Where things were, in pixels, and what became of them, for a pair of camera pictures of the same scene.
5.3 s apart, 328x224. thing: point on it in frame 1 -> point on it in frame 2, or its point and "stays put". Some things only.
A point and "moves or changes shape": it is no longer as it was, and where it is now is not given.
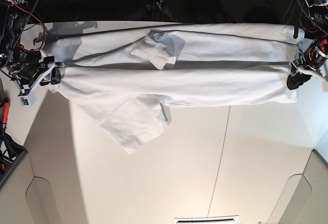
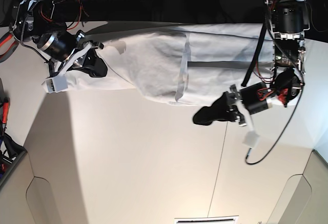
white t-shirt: x=122 y=76 moves or changes shape
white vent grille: x=213 y=220 stays put
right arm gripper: x=315 y=55 -> x=254 y=96
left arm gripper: x=31 y=69 -> x=65 y=46
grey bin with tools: x=11 y=151 stays put
